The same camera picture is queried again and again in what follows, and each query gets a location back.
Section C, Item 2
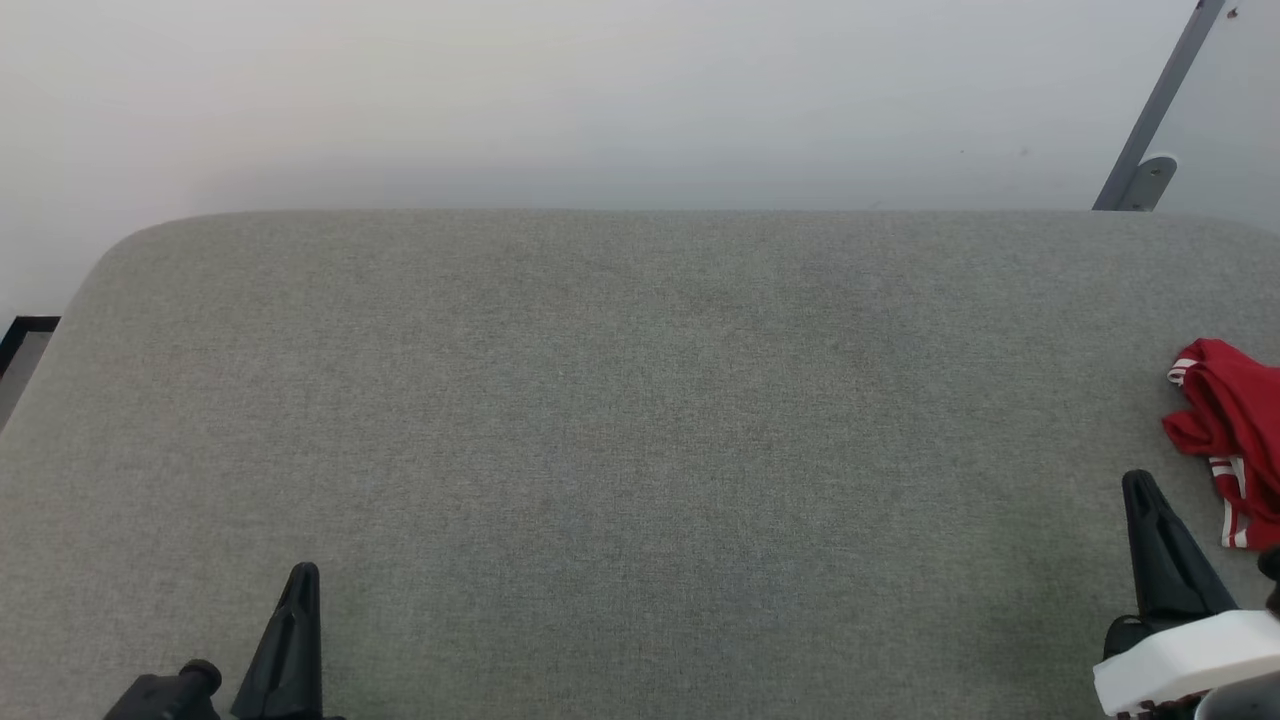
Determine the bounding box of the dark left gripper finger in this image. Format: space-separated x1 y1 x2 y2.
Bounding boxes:
232 562 305 720
280 562 327 720

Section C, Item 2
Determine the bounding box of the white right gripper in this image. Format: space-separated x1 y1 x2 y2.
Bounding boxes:
1093 470 1280 719

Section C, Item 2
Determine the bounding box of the red white basketball jersey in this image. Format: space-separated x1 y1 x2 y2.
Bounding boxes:
1162 338 1280 551

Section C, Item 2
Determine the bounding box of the black floor trim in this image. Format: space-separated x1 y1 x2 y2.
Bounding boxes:
0 316 61 379

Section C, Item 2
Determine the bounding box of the grey metal bracket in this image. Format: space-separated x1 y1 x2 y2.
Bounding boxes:
1115 154 1179 213

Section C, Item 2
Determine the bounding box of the grey metal post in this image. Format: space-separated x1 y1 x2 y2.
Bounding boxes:
1092 0 1229 213

